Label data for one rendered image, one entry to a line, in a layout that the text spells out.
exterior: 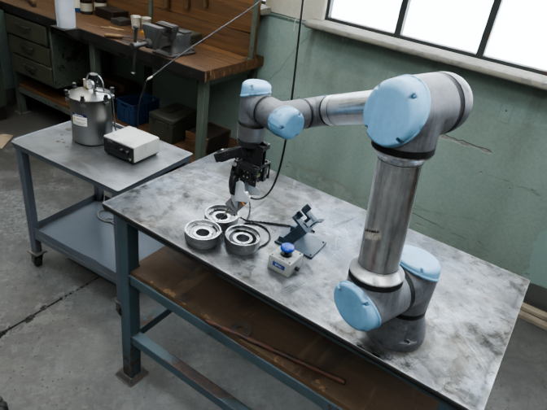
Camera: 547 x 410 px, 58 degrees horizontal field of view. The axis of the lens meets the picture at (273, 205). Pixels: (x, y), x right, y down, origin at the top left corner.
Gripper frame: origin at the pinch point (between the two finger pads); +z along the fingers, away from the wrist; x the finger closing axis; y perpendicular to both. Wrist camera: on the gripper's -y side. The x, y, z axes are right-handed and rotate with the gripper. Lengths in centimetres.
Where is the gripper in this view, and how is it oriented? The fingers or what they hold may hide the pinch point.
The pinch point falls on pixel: (238, 200)
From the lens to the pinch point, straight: 142.4
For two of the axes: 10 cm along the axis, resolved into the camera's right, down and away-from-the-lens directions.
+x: 5.2, -3.9, 7.6
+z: -1.2, 8.5, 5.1
